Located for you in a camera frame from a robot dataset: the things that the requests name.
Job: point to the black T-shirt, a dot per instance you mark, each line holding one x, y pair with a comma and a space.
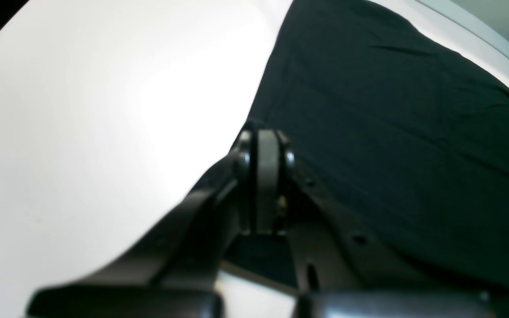
409, 134

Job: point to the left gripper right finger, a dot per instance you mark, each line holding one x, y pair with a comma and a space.
344, 270

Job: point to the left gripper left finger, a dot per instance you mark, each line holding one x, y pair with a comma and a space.
171, 271

